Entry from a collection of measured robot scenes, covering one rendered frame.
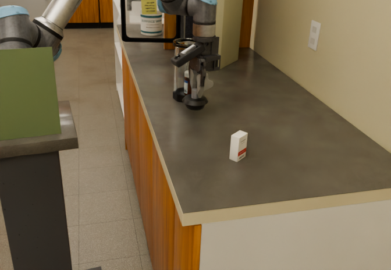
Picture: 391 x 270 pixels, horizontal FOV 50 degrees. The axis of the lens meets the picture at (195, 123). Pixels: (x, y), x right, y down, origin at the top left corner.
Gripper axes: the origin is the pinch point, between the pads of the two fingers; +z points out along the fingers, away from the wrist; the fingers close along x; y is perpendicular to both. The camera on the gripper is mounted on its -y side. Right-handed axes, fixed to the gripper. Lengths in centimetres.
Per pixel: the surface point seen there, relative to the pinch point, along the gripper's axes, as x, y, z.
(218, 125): -11.0, 3.2, 8.5
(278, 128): -21.6, 20.9, 8.5
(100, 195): 98, -8, 103
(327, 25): 0, 59, -19
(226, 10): 43, 39, -19
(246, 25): 70, 72, -4
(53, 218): 8, -51, 42
